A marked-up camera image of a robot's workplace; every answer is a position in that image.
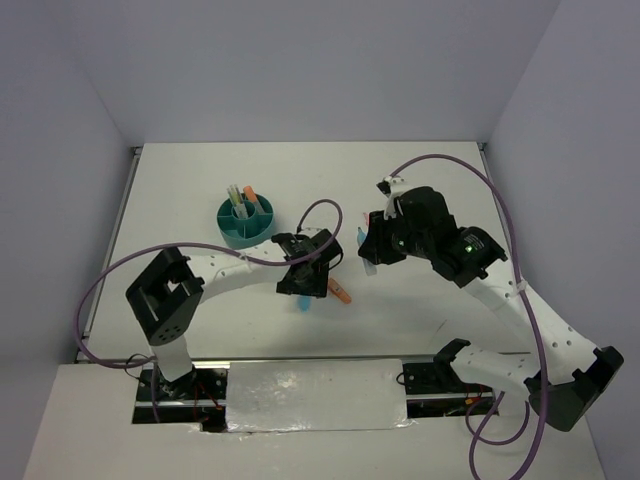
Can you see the blue highlighter marker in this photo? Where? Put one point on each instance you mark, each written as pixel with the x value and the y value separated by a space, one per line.
pixel 369 266

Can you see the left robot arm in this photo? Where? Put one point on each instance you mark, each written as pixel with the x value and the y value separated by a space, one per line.
pixel 165 296

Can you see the orange utility cutter pen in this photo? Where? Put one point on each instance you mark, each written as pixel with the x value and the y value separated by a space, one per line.
pixel 338 291

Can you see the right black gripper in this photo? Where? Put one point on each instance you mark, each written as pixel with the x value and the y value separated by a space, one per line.
pixel 375 248

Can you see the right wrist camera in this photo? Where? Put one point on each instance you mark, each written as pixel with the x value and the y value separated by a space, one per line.
pixel 392 187

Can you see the orange highlighter marker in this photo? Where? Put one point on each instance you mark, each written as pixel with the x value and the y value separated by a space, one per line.
pixel 253 198

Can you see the blue marker cap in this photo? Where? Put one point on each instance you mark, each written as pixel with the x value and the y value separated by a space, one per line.
pixel 304 303

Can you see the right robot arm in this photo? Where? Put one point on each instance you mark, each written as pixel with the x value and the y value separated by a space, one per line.
pixel 564 373

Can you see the teal round organizer container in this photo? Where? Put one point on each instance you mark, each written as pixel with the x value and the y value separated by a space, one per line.
pixel 240 233

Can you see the silver foil cover plate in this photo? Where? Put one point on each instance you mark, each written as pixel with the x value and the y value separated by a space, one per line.
pixel 319 395

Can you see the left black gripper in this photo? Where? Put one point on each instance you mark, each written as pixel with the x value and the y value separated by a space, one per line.
pixel 316 287

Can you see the yellow thin pen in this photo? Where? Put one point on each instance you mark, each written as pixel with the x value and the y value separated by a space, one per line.
pixel 234 196

